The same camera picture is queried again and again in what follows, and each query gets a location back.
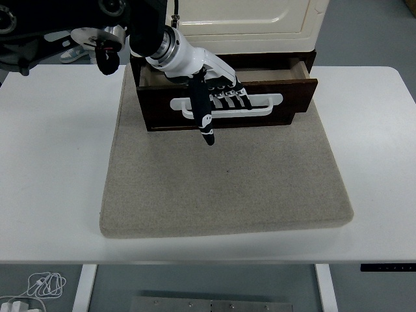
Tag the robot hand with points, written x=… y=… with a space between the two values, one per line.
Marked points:
x=195 y=60

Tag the dark wooden drawer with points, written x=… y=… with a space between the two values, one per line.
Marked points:
x=292 y=94

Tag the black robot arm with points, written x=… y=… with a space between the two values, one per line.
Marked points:
x=65 y=16

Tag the cream plastic cabinet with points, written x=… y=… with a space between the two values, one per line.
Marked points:
x=260 y=35

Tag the dark wooden drawer casing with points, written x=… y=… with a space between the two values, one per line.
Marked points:
x=266 y=58

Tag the person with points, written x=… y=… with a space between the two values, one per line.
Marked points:
x=73 y=54

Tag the beige fabric mat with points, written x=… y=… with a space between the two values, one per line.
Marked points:
x=227 y=188

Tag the beige cardboard box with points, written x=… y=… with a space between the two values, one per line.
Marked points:
x=412 y=6

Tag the white table leg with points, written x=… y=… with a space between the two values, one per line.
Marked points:
x=84 y=289
x=326 y=289

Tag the black table control panel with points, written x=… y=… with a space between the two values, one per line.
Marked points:
x=386 y=268

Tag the white charger adapter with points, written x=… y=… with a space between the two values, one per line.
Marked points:
x=14 y=307

